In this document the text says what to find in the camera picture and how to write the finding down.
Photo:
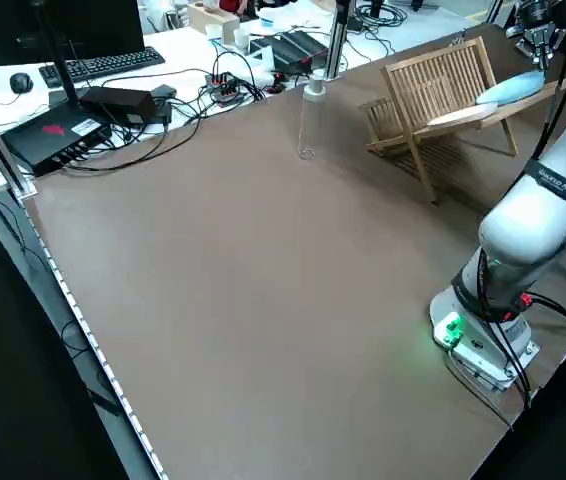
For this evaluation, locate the grey power strip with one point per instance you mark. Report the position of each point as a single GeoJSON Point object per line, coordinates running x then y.
{"type": "Point", "coordinates": [220, 85]}

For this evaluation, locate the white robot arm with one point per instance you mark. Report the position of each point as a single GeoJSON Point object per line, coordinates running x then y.
{"type": "Point", "coordinates": [533, 220]}

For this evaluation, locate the pale plate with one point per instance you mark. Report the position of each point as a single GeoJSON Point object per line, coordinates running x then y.
{"type": "Point", "coordinates": [458, 117]}

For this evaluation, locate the blue plate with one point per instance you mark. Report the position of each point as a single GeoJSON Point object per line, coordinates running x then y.
{"type": "Point", "coordinates": [503, 95]}
{"type": "Point", "coordinates": [530, 80]}

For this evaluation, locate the black power adapter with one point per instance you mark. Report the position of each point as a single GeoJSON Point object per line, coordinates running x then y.
{"type": "Point", "coordinates": [163, 107]}

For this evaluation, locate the wooden plate rack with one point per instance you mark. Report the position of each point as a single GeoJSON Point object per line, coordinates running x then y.
{"type": "Point", "coordinates": [414, 150]}

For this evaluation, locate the aluminium camera post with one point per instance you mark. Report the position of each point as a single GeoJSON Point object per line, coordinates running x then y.
{"type": "Point", "coordinates": [338, 40]}

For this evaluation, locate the black power supply box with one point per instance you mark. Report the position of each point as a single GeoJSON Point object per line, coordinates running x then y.
{"type": "Point", "coordinates": [295, 47]}

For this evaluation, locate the black keyboard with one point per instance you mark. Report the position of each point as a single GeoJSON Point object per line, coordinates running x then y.
{"type": "Point", "coordinates": [103, 62]}

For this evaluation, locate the black stand pole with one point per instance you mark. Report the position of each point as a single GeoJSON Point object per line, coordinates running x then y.
{"type": "Point", "coordinates": [58, 55]}

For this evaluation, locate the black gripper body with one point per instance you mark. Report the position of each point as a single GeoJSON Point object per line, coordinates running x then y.
{"type": "Point", "coordinates": [538, 12]}

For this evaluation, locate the white cup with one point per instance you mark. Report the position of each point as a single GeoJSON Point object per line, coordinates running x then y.
{"type": "Point", "coordinates": [241, 39]}

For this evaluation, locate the black monitor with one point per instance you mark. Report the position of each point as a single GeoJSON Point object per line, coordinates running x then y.
{"type": "Point", "coordinates": [88, 25]}

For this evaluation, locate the black router red logo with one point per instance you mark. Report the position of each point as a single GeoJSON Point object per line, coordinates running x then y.
{"type": "Point", "coordinates": [53, 140]}

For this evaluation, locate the aluminium table edge rail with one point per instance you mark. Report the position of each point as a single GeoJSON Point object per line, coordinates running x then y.
{"type": "Point", "coordinates": [88, 340]}

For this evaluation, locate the black computer mouse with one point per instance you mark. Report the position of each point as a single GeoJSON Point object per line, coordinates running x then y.
{"type": "Point", "coordinates": [21, 82]}

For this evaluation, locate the red black plug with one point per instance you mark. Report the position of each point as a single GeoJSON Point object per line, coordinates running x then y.
{"type": "Point", "coordinates": [279, 84]}

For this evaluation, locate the white desk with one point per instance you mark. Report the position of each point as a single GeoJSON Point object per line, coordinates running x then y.
{"type": "Point", "coordinates": [183, 50]}

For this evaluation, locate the black rectangular box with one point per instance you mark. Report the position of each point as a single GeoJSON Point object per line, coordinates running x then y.
{"type": "Point", "coordinates": [118, 102]}

